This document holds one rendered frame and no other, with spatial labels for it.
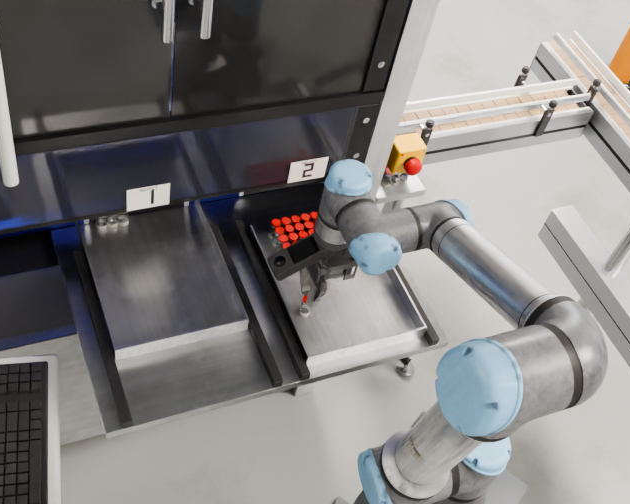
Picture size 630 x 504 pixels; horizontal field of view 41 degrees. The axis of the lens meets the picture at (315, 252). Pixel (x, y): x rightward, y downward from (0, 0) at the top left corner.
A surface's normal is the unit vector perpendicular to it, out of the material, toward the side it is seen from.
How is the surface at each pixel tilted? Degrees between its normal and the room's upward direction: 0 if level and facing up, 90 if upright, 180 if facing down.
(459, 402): 82
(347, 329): 0
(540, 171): 0
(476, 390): 83
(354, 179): 0
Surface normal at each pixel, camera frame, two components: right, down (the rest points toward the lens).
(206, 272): 0.17, -0.63
